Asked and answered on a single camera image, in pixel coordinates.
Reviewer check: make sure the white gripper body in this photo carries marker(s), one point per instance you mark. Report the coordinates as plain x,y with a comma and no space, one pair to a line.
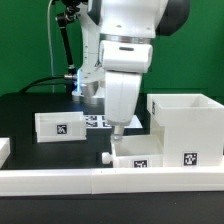
123,64

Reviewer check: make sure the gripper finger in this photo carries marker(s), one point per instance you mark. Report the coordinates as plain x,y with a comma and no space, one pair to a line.
117,133

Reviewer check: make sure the white front drawer tray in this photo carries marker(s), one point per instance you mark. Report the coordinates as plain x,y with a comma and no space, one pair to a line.
136,151

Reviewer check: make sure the white drawer tray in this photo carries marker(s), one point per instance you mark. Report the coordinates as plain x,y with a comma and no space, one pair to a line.
60,126
136,151

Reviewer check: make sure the white drawer cabinet box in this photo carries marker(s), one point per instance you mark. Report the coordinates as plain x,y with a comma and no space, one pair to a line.
189,127

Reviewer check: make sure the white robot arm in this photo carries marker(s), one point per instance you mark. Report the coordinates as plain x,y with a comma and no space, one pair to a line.
125,21

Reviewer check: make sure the white rear drawer tray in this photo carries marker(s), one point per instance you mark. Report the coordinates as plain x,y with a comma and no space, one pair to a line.
60,126

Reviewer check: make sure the fiducial marker sheet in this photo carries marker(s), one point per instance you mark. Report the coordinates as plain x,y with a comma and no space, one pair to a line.
99,122

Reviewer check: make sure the white L-shaped border fence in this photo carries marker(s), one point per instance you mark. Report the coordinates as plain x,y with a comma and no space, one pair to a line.
109,180

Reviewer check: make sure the white block at left edge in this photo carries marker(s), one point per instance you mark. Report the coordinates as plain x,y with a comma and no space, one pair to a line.
4,150

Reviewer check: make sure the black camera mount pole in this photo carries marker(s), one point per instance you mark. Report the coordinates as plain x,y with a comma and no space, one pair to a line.
63,19

